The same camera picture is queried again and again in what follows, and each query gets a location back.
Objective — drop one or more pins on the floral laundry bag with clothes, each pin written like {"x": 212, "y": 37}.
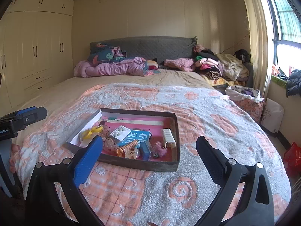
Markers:
{"x": 248, "y": 99}

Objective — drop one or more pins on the pink polka-dot fabric bow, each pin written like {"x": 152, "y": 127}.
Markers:
{"x": 109, "y": 145}

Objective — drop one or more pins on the person's left hand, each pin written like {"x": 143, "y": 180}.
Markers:
{"x": 12, "y": 161}

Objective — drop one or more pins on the pink folded knit garment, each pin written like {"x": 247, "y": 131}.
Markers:
{"x": 183, "y": 64}

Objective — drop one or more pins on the beige bed sheet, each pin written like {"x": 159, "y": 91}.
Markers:
{"x": 58, "y": 89}

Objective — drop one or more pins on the black puffer jacket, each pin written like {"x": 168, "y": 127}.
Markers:
{"x": 294, "y": 83}

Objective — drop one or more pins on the pile of mixed clothes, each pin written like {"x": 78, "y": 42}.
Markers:
{"x": 234, "y": 69}

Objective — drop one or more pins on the red plastic bag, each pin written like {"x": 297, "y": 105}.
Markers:
{"x": 292, "y": 160}

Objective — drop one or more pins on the white comb hair clip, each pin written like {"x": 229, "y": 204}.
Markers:
{"x": 168, "y": 139}

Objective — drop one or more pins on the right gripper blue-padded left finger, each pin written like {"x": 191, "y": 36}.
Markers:
{"x": 85, "y": 159}

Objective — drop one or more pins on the cream curtain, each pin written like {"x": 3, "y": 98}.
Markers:
{"x": 261, "y": 42}

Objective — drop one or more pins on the earring card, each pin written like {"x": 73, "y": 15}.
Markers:
{"x": 120, "y": 133}

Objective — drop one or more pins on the amber hair claw clip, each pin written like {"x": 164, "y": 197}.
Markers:
{"x": 129, "y": 151}

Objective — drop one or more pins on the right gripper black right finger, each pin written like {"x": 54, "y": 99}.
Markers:
{"x": 213, "y": 159}

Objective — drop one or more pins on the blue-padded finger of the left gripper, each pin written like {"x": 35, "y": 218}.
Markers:
{"x": 18, "y": 113}

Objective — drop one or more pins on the small blue box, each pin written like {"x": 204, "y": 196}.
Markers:
{"x": 145, "y": 150}

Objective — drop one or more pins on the cream built-in wardrobe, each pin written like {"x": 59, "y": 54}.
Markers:
{"x": 36, "y": 50}

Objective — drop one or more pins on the pink crumpled quilt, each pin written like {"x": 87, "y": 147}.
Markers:
{"x": 137, "y": 66}

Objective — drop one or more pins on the dark floral pillow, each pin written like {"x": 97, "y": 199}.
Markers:
{"x": 105, "y": 53}

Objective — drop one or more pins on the grey quilted headboard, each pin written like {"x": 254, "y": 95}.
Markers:
{"x": 154, "y": 47}

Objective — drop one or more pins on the window with metal bars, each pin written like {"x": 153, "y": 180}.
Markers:
{"x": 286, "y": 36}

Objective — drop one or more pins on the dark shallow cardboard tray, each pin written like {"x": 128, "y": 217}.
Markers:
{"x": 145, "y": 125}

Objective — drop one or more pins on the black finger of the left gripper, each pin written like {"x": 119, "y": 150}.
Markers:
{"x": 30, "y": 118}

